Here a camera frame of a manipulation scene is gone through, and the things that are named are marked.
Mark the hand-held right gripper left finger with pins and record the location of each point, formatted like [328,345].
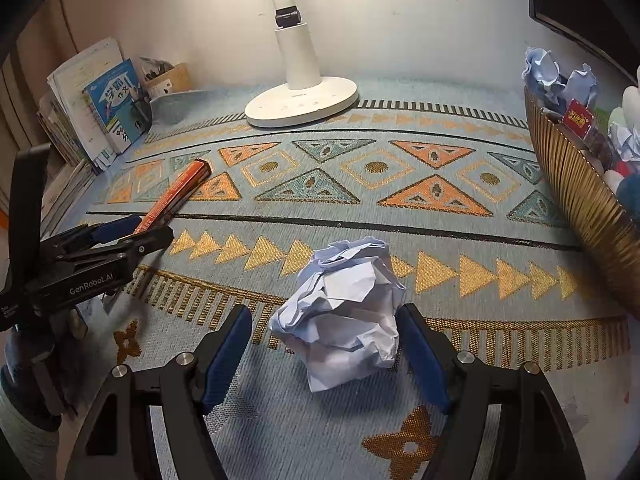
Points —
[227,360]

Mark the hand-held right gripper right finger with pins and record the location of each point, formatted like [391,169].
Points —
[422,360]

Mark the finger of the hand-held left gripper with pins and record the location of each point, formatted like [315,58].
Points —
[115,227]
[150,240]

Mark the white paper ball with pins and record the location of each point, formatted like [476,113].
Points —
[340,310]

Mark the gold ribbed basket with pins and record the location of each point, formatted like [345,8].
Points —
[585,210]

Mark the pile of paper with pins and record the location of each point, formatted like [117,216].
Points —
[542,72]

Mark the pink white green dango plush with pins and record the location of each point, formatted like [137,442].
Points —
[631,102]

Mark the person's left hand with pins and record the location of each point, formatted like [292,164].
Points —
[20,360]

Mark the stack of flat books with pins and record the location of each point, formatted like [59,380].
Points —
[65,195]

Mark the small white green packet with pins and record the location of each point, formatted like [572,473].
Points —
[106,159]

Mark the row of upright books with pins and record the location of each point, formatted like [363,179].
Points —
[60,130]

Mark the black mesh pen holder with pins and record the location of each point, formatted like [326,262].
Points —
[141,111]

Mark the blue cover workbook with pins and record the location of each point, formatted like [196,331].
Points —
[110,95]

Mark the wooden desk organiser box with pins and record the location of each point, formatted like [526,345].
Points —
[172,82]

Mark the patterned blue woven mat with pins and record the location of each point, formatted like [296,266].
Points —
[350,215]

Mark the row of standing books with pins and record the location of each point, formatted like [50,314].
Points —
[75,70]

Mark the printed card packet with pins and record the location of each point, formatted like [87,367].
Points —
[157,67]

